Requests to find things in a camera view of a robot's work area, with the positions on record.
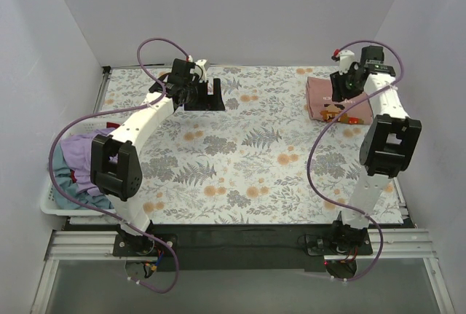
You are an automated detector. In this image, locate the pink t-shirt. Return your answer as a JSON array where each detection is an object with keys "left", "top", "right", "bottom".
[{"left": 306, "top": 76, "right": 373, "bottom": 125}]

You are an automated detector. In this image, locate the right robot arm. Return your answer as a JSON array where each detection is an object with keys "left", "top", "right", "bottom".
[{"left": 305, "top": 40, "right": 422, "bottom": 255}]

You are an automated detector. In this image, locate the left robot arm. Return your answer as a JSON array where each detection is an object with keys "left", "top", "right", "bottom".
[{"left": 90, "top": 59, "right": 225, "bottom": 256}]

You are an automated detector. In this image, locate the floral tablecloth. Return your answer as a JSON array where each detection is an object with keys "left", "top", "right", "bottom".
[{"left": 68, "top": 65, "right": 405, "bottom": 224}]

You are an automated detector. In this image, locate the lavender t-shirt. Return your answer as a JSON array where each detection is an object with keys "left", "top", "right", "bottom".
[{"left": 60, "top": 127, "right": 114, "bottom": 197}]

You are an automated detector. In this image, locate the teal blue t-shirt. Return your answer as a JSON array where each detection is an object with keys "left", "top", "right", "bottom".
[{"left": 46, "top": 146, "right": 117, "bottom": 213}]

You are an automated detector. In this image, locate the white plastic laundry basket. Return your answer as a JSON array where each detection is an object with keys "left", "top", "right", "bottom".
[{"left": 39, "top": 117, "right": 124, "bottom": 217}]

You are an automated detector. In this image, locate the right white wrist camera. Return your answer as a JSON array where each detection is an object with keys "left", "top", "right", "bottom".
[{"left": 331, "top": 49, "right": 355, "bottom": 74}]

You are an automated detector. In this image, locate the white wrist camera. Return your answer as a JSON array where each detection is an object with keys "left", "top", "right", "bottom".
[
  {"left": 331, "top": 49, "right": 355, "bottom": 74},
  {"left": 194, "top": 59, "right": 210, "bottom": 82}
]

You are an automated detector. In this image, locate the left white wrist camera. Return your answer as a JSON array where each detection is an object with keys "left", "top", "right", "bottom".
[{"left": 194, "top": 59, "right": 210, "bottom": 82}]

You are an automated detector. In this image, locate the aluminium table edge rail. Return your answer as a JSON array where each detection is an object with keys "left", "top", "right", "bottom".
[{"left": 92, "top": 66, "right": 112, "bottom": 114}]

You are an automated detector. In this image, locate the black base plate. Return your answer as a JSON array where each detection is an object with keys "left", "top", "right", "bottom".
[{"left": 112, "top": 223, "right": 374, "bottom": 273}]

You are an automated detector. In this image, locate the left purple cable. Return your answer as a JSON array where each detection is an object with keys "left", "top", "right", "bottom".
[{"left": 49, "top": 37, "right": 194, "bottom": 294}]

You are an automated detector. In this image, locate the aluminium front frame rail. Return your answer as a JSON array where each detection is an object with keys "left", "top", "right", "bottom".
[{"left": 31, "top": 225, "right": 454, "bottom": 313}]

